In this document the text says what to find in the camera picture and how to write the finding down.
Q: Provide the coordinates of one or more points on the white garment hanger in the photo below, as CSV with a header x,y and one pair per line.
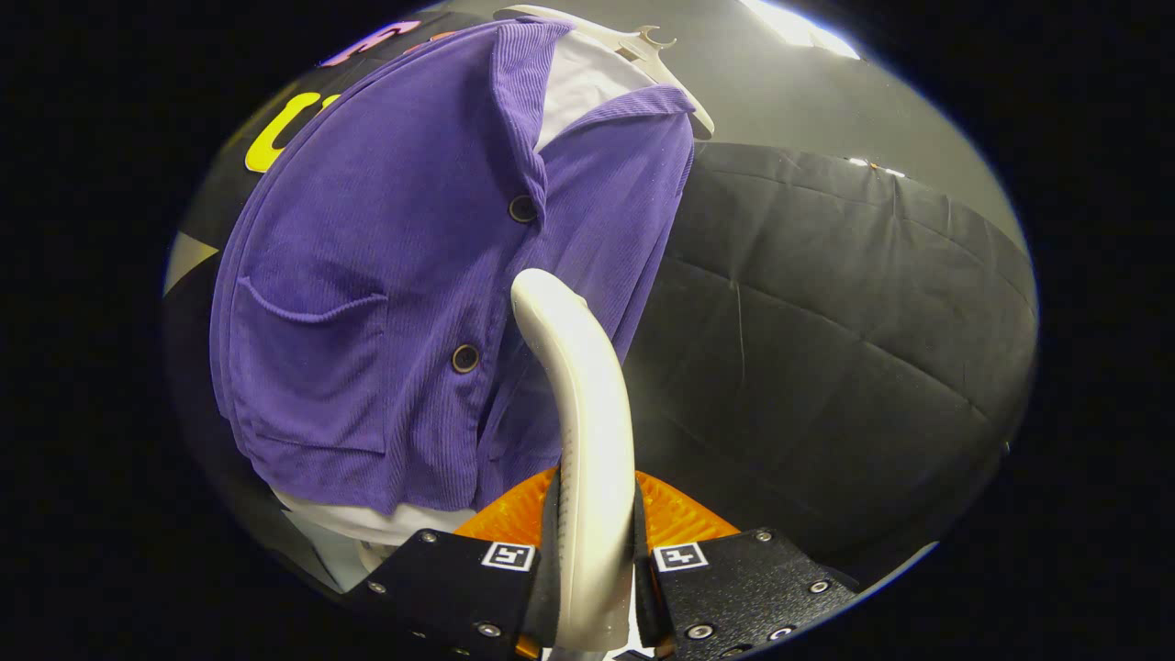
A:
x,y
663,66

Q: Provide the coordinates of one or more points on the white garment steamer head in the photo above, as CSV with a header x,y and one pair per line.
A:
x,y
597,413

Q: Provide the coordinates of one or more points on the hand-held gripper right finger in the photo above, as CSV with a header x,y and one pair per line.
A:
x,y
734,597

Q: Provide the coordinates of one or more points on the grey cabinet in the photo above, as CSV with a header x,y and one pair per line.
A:
x,y
184,262

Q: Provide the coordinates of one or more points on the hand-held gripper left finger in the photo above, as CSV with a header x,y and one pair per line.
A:
x,y
459,588

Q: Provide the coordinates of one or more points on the ceiling light panel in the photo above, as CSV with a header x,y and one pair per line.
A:
x,y
874,167
799,28

